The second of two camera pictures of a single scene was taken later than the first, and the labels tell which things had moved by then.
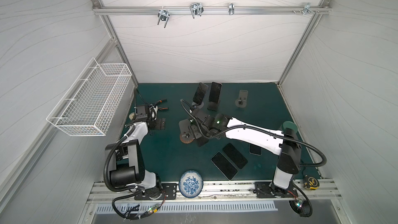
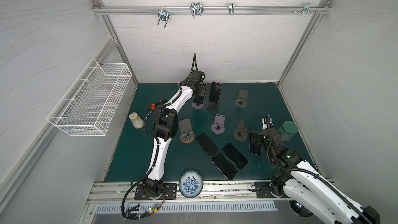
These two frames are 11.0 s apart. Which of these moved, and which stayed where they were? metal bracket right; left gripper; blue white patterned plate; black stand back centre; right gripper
Moved: left gripper; right gripper
Stayed: blue white patterned plate; metal bracket right; black stand back centre
